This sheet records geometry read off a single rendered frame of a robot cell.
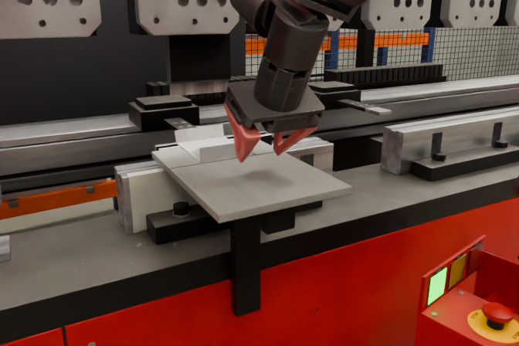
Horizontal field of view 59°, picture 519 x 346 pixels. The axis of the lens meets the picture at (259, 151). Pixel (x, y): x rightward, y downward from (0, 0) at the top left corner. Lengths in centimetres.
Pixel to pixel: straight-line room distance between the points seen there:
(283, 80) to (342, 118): 72
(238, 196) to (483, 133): 76
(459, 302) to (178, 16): 60
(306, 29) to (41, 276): 46
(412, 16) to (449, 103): 58
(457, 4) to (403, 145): 29
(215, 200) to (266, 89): 14
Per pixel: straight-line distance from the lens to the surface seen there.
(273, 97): 51
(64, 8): 66
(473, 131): 115
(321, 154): 86
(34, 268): 71
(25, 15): 65
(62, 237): 78
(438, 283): 77
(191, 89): 75
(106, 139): 96
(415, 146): 102
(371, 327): 95
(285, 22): 47
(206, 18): 70
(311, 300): 82
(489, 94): 161
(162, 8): 68
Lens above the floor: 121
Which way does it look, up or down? 17 degrees down
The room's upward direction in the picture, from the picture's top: straight up
